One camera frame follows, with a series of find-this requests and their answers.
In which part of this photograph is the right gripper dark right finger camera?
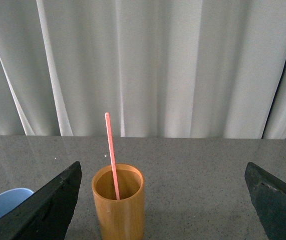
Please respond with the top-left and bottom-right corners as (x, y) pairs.
(244, 162), (286, 240)

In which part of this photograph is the right gripper dark left finger camera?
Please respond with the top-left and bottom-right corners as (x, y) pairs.
(0, 161), (82, 240)

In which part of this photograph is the white pleated curtain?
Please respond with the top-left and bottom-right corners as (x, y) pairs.
(0, 0), (286, 139)

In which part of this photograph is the blue plastic cup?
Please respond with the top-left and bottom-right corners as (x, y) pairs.
(0, 188), (34, 218)

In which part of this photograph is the bamboo chopstick holder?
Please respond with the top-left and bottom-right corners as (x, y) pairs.
(92, 163), (145, 240)

